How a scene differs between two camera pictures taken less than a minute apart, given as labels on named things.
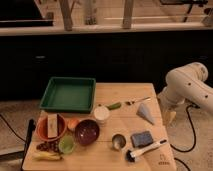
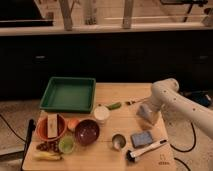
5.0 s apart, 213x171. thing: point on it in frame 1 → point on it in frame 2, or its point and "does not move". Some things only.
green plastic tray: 69,94 does not move
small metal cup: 118,141 does not move
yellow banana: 46,156 does not move
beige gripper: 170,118 → 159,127
